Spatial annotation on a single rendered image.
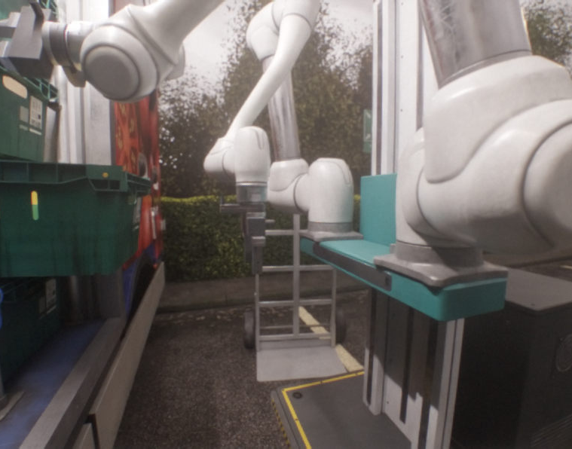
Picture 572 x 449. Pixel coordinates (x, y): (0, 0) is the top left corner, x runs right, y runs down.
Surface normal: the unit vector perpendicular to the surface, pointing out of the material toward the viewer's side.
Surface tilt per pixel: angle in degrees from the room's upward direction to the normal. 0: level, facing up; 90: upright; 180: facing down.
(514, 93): 77
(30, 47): 67
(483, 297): 90
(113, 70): 128
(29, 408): 0
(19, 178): 93
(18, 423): 0
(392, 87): 90
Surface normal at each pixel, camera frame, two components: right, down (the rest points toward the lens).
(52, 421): 0.00, -1.00
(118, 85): 0.14, 0.68
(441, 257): -0.42, 0.00
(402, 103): -0.96, 0.03
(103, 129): 0.32, 0.09
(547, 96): -0.13, -0.14
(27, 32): 0.29, -0.30
